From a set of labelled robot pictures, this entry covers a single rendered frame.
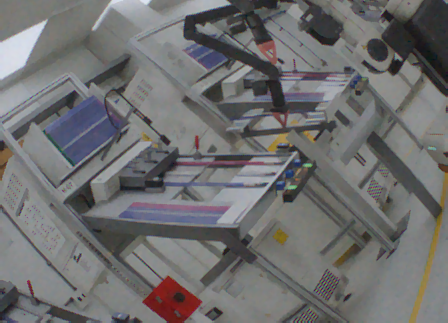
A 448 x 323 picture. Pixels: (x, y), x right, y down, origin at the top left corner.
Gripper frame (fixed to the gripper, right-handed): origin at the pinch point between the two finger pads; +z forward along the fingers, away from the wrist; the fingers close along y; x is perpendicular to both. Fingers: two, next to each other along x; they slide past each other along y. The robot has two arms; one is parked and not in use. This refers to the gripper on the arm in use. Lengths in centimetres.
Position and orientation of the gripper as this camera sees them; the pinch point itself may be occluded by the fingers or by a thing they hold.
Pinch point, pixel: (283, 125)
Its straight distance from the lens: 306.4
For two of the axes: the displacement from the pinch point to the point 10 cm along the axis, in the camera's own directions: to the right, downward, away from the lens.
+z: 2.0, 9.2, 3.3
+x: 9.1, -0.4, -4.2
